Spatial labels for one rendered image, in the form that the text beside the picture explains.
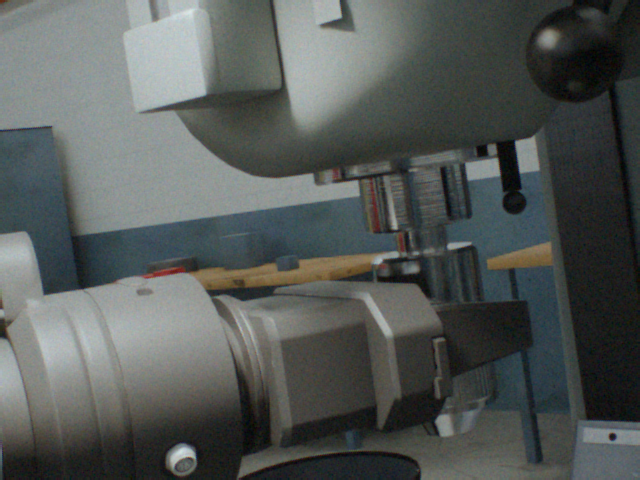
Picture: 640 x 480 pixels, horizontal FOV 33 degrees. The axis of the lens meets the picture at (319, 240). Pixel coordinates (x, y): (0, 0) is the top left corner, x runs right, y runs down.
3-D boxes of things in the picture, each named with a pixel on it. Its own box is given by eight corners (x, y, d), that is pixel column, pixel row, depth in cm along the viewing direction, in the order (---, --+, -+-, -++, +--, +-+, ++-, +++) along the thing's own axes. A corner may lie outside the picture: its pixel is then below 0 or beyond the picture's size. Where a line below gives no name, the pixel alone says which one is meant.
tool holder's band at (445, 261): (351, 284, 48) (348, 261, 48) (423, 266, 51) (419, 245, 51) (430, 280, 44) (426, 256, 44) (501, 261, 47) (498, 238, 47)
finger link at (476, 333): (526, 358, 47) (403, 387, 44) (516, 285, 47) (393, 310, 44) (549, 361, 45) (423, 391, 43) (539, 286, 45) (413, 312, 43)
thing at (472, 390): (372, 413, 48) (351, 284, 48) (441, 388, 51) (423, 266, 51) (451, 420, 45) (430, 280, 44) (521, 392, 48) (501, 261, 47)
